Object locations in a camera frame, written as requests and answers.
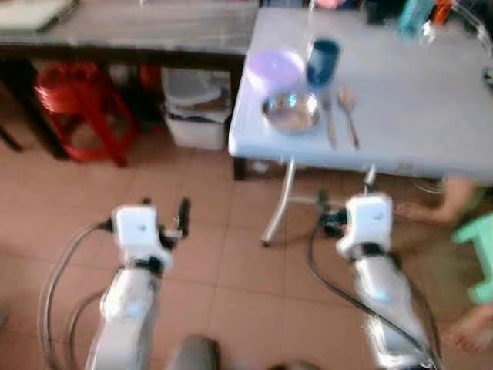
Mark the metal spoon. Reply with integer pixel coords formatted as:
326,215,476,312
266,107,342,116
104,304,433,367
337,86,361,150

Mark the metal bowl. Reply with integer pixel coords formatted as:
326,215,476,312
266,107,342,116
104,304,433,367
261,91,324,135

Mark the white plastic storage box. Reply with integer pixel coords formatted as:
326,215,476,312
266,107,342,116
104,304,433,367
160,67,233,152

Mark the person's bare foot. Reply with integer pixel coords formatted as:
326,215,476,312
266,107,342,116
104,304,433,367
445,304,493,354
396,177,480,226

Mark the grey robot leg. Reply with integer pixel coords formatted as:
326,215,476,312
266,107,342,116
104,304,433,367
165,335,221,370

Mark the white folding table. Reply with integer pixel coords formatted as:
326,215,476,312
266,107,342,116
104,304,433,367
228,6,493,247

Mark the blue cup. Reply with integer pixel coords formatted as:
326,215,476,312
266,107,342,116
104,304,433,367
306,39,341,88

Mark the purple plastic bowl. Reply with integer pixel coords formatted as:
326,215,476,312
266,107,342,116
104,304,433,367
246,49,307,98

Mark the green plastic stool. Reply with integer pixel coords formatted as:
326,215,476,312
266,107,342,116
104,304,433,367
451,213,493,306

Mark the red plastic stool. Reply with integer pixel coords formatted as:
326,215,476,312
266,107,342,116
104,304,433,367
33,61,141,168

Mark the dark wooden table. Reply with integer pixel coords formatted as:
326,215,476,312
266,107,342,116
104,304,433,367
0,0,261,161

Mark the black object on table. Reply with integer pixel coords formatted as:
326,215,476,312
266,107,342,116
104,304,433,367
365,0,401,24

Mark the teal bottle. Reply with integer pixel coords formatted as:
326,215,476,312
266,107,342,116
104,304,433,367
397,0,437,39

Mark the orange container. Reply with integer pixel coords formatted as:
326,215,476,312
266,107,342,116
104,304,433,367
431,0,454,25

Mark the pale flat tray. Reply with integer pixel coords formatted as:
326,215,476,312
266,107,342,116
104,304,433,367
0,0,80,33

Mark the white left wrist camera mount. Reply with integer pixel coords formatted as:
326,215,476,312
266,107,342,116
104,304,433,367
110,202,175,267

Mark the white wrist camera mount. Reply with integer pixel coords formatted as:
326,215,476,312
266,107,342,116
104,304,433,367
110,202,175,267
337,194,395,260

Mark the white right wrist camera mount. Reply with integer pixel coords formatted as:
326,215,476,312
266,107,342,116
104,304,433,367
337,194,395,260

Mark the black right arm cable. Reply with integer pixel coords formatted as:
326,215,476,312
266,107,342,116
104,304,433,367
307,224,444,370

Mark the grey left arm cable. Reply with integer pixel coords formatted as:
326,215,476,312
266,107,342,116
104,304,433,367
37,220,116,370

